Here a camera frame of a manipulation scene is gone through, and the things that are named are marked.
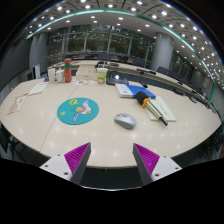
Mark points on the blue and white book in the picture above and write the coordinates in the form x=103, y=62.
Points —
x=136, y=89

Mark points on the pale green paper booklet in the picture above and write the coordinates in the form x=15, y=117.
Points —
x=167, y=110

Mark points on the black gooseneck microphone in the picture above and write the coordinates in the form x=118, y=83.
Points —
x=145, y=85

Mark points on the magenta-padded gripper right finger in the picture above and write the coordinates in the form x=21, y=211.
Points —
x=146, y=158

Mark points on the beige cardboard box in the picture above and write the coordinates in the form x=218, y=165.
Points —
x=86, y=72

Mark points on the colourful printed sheet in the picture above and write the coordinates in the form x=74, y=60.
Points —
x=81, y=82

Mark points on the ceiling lights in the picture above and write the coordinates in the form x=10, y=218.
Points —
x=164, y=13

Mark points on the white paper booklet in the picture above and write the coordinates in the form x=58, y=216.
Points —
x=38, y=88

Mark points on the round teal cartoon mouse pad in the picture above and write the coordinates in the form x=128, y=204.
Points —
x=77, y=111

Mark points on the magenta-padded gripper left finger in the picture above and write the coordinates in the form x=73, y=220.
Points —
x=77, y=156

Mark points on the tall white cup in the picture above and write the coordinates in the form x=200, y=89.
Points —
x=51, y=75

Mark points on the red and white leaflet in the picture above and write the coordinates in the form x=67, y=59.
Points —
x=17, y=103

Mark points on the dark office chairs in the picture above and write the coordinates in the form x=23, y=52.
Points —
x=162, y=70

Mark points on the white lidded cup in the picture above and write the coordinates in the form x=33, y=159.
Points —
x=59, y=76

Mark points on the white paper cup green print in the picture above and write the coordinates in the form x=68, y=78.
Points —
x=102, y=76

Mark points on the black conference microphone console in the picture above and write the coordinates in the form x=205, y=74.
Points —
x=116, y=79

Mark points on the silver grey computer mouse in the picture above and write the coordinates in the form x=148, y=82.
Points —
x=125, y=120

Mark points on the red bottle with green band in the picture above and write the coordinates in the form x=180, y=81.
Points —
x=67, y=71

